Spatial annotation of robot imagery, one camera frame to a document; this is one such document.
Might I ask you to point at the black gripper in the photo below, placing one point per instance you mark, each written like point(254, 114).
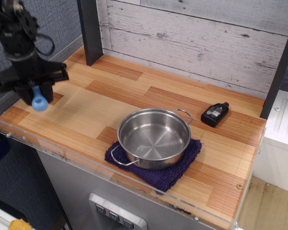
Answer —
point(31, 70)

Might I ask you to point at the blue grey ice cream scoop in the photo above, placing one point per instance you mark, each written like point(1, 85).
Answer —
point(39, 102)

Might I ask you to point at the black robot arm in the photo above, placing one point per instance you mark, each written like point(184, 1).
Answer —
point(18, 29)

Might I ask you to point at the stainless steel pot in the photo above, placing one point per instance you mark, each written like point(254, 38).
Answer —
point(153, 138)

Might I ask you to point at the clear acrylic guard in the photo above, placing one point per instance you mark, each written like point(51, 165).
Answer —
point(204, 198)

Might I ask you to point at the yellow object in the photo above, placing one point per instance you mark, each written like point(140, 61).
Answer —
point(19, 224)

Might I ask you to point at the silver dispenser panel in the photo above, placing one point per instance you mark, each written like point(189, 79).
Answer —
point(109, 216)

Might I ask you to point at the purple towel cloth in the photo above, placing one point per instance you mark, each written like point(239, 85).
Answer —
point(163, 179)

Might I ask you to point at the small black bottle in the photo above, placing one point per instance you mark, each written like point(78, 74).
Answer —
point(215, 113)

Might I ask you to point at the white side cabinet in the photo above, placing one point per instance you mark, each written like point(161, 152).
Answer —
point(271, 164)

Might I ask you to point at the dark grey left post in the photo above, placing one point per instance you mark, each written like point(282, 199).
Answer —
point(90, 30)

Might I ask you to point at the dark grey post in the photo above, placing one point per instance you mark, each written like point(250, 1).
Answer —
point(276, 83)
point(90, 30)

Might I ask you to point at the dark grey right post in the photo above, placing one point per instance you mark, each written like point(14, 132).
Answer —
point(276, 83)

